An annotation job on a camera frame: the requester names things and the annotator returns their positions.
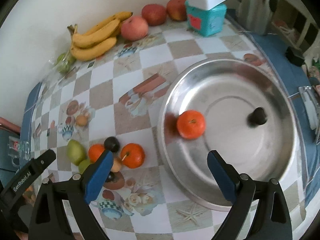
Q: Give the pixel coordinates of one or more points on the large green mango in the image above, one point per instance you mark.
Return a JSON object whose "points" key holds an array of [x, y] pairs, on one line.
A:
{"points": [[76, 152]]}

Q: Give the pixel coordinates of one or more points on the silver metal plate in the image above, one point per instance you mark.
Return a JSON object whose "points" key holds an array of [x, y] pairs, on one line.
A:
{"points": [[226, 91]]}

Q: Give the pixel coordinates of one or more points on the steel thermos kettle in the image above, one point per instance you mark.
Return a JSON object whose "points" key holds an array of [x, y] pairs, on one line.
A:
{"points": [[256, 15]]}

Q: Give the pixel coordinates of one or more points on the large orange tangerine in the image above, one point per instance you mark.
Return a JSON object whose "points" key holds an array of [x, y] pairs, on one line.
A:
{"points": [[191, 124]]}

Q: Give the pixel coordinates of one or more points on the dark red apple middle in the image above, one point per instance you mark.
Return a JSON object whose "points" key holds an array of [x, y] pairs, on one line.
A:
{"points": [[154, 14]]}

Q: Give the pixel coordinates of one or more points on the yellow banana bunch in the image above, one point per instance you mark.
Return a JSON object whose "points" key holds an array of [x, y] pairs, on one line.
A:
{"points": [[97, 40]]}

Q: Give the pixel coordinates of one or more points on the bag of green fruit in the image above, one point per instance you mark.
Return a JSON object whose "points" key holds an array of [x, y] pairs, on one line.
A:
{"points": [[62, 65]]}

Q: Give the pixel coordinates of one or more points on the small green mango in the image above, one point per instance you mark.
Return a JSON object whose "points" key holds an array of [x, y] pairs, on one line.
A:
{"points": [[83, 165]]}

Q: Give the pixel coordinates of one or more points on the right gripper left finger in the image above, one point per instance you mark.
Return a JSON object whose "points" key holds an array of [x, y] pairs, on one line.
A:
{"points": [[49, 219]]}

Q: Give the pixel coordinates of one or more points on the pink red apple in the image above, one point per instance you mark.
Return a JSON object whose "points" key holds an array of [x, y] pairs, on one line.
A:
{"points": [[134, 28]]}

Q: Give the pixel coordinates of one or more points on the red apple near box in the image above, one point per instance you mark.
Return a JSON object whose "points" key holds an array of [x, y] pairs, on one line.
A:
{"points": [[176, 10]]}

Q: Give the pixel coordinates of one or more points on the small orange tangerine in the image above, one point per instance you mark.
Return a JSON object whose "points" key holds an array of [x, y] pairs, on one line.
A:
{"points": [[95, 152]]}

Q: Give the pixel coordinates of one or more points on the tan small round fruit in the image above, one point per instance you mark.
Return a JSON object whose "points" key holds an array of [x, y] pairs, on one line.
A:
{"points": [[117, 164]]}

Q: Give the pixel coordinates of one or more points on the dark plum on table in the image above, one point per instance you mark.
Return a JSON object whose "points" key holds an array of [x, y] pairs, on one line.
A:
{"points": [[112, 144]]}

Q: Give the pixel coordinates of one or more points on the medium orange tangerine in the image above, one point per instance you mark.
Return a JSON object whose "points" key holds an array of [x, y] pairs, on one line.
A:
{"points": [[132, 155]]}

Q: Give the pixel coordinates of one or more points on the dark plum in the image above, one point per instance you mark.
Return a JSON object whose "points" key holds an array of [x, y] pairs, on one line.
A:
{"points": [[112, 144], [257, 118]]}

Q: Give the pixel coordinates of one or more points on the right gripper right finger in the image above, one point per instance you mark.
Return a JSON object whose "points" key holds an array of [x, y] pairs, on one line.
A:
{"points": [[272, 217]]}

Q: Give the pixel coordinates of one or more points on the glass mug red label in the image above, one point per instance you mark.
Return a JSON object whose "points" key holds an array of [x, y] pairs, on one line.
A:
{"points": [[19, 152]]}

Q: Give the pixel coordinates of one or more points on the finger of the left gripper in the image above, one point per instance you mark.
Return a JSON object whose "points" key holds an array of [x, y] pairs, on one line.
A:
{"points": [[12, 193]]}

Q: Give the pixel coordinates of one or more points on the teal box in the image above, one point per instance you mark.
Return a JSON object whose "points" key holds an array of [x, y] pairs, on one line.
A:
{"points": [[206, 22]]}

